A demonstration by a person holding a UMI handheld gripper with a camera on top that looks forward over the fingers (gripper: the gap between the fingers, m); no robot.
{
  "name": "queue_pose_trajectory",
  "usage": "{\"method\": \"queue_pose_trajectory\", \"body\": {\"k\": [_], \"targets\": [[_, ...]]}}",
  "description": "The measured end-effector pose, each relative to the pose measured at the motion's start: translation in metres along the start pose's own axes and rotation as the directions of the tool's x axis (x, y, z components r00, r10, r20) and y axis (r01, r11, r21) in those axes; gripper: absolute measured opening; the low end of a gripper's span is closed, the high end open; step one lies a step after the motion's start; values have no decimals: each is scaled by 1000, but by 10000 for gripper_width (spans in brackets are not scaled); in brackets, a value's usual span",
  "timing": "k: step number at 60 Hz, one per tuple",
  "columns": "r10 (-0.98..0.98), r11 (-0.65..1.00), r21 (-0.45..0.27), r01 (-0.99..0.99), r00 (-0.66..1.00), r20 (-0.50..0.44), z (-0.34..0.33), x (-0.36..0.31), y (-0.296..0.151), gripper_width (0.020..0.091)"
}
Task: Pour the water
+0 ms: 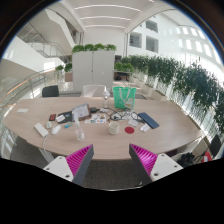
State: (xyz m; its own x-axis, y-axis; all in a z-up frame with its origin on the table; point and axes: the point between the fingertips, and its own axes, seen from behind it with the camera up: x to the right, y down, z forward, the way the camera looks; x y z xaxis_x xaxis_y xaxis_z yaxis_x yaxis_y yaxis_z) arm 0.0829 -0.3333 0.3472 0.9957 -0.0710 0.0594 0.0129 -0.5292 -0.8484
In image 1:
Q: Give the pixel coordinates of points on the ceiling light strips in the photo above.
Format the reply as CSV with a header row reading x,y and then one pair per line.
x,y
106,6

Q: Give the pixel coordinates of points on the colourful sticker sheet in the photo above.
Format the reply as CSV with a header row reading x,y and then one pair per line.
x,y
96,118

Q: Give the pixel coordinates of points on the glass railing with wooden handrail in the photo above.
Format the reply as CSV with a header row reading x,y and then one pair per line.
x,y
20,87

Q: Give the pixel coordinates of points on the clear plastic packet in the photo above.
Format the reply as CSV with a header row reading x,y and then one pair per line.
x,y
145,128

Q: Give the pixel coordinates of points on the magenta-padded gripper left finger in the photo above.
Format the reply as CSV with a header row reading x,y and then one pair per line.
x,y
63,166

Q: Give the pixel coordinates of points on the row of green plants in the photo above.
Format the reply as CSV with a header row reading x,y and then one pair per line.
x,y
193,85

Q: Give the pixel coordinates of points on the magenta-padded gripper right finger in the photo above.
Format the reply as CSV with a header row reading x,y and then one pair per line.
x,y
160,166

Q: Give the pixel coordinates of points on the black pouch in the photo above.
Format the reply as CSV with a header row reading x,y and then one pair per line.
x,y
93,109

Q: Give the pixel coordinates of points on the black notebook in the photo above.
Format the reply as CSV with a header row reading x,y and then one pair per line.
x,y
67,115

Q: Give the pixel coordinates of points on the white checked mug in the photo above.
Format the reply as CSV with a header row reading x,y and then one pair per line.
x,y
113,128

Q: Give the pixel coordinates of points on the clear plastic water bottle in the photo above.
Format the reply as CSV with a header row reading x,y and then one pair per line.
x,y
79,131

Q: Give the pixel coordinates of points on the white card packet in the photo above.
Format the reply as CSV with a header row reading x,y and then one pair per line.
x,y
60,118

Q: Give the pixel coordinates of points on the white cabinet with plants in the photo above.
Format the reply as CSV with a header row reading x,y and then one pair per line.
x,y
93,68

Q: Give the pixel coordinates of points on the dark blue keyboard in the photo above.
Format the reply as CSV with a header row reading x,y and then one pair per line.
x,y
148,120

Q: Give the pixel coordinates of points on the white computer mouse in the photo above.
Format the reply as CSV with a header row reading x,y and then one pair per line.
x,y
55,129

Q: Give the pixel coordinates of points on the brown planter with plants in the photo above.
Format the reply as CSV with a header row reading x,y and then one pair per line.
x,y
68,71

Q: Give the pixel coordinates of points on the clear shaker bottle white lid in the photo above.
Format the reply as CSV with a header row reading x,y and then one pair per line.
x,y
106,97

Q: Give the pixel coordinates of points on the green tote bag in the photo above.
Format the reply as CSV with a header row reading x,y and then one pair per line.
x,y
124,96

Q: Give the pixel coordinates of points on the blue green marker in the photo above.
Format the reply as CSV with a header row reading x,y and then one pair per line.
x,y
68,125

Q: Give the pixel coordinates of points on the black chair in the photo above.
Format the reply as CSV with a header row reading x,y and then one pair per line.
x,y
50,91
215,145

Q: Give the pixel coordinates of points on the flat round red coaster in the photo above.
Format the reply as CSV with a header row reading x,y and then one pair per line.
x,y
129,130

